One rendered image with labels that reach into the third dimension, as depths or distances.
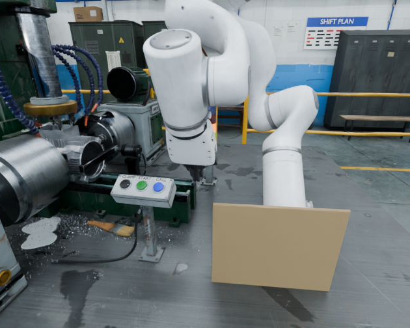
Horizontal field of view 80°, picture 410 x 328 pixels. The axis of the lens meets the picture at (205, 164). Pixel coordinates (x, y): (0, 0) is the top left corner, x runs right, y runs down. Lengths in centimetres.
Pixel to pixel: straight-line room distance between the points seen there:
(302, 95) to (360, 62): 521
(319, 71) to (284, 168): 555
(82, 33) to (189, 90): 429
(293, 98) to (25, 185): 83
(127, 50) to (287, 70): 347
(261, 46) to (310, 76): 541
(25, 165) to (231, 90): 67
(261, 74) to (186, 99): 45
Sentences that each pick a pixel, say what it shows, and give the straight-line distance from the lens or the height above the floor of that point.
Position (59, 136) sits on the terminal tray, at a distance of 110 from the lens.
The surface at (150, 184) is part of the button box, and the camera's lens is 71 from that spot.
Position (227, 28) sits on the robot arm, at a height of 144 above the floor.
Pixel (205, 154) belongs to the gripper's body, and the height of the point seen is 121.
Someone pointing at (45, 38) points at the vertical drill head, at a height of 147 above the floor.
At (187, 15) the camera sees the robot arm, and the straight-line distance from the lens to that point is 49.
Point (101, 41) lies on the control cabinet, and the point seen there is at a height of 168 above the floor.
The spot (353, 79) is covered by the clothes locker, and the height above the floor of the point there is 108.
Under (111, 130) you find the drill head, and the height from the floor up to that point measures 110.
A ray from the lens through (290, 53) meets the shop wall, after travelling 605.
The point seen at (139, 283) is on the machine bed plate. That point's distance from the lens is 80.
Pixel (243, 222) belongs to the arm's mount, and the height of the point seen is 101.
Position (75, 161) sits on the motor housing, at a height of 103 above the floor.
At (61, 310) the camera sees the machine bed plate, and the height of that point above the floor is 80.
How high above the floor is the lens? 139
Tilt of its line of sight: 23 degrees down
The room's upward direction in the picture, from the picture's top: straight up
